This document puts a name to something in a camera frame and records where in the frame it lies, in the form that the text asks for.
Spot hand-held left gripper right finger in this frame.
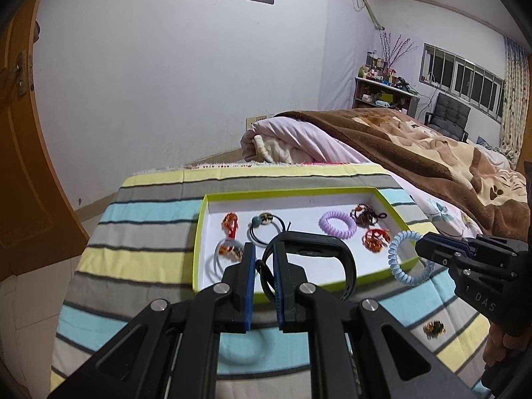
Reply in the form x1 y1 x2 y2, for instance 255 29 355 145
272 242 478 399

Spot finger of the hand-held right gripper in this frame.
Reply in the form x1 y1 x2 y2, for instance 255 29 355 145
415 239 518 281
424 234 526 259

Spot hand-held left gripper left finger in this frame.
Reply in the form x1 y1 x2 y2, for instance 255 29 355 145
48 242 256 399

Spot light blue spiral hair tie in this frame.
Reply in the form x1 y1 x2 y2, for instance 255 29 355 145
388 230 435 287

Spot grey-blue hair ties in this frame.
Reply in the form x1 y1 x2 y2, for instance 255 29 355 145
206 239 246 285

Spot red cord bracelet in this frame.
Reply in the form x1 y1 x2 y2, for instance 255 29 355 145
361 228 391 254

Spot black smart band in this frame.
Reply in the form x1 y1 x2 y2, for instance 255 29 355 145
257 230 357 298

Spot black hair tie teal bead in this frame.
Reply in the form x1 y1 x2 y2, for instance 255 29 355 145
247 212 294 245

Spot dark brown bead bracelet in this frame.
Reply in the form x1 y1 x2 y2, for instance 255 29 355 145
350 203 388 227

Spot purple spiral hair tie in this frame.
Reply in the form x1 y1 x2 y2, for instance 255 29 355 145
319 210 358 239

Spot green cardboard box tray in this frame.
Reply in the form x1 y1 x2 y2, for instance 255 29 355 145
192 187 439 304

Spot person's right hand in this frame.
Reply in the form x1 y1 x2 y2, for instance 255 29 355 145
483 322 530 383

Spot brown patterned blanket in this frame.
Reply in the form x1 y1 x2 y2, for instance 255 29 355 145
274 108 530 242

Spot striped bed sheet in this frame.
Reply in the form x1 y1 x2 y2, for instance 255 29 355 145
50 162 499 395

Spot black chair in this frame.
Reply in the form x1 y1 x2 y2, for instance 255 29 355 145
426 92 471 142

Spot patterned curtain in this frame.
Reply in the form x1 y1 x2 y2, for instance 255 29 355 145
501 35 532 167

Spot wooden shelf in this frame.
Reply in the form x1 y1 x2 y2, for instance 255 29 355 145
352 75 420 118

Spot barred window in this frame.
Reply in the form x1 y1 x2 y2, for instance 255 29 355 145
420 43 505 124

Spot row of bottles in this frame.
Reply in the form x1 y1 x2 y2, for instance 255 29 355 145
359 51 400 84

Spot decorative branches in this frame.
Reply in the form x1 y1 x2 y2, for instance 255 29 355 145
380 30 418 72

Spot air conditioner pipe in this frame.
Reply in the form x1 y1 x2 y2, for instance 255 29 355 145
351 0 385 32

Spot wooden door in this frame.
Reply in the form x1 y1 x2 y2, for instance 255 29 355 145
0 0 90 283

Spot metal door latch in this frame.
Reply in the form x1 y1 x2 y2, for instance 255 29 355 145
10 52 36 98

